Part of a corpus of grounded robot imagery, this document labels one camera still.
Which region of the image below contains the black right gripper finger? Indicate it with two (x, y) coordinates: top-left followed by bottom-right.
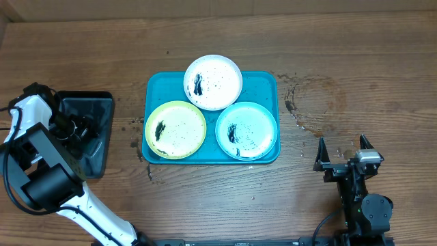
(360, 134), (373, 150)
(315, 137), (330, 164)

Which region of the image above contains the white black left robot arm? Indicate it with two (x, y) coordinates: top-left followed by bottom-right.
(1, 83), (154, 245)

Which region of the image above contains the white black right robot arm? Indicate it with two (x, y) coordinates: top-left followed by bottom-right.
(311, 135), (394, 245)

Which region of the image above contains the light blue dirty plate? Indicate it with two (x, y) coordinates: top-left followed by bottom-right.
(215, 102), (279, 161)

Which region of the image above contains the blue plastic tray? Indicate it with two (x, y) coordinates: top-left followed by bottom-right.
(141, 71), (281, 165)

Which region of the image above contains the yellow-green dirty plate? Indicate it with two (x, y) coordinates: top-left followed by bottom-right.
(144, 100), (207, 160)

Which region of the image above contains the white dirty plate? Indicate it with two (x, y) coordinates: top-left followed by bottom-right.
(183, 55), (243, 111)

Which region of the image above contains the black water basin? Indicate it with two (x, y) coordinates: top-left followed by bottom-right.
(55, 91), (115, 179)

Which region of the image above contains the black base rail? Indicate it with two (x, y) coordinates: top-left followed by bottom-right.
(150, 237), (395, 246)

